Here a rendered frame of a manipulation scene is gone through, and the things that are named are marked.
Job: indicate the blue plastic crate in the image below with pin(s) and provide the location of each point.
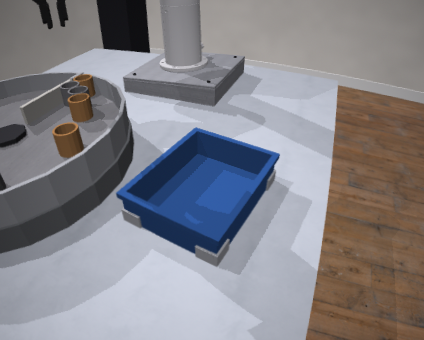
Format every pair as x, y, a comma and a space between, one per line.
204, 180

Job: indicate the bronze bushing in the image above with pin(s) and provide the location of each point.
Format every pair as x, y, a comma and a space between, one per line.
81, 109
86, 80
70, 143

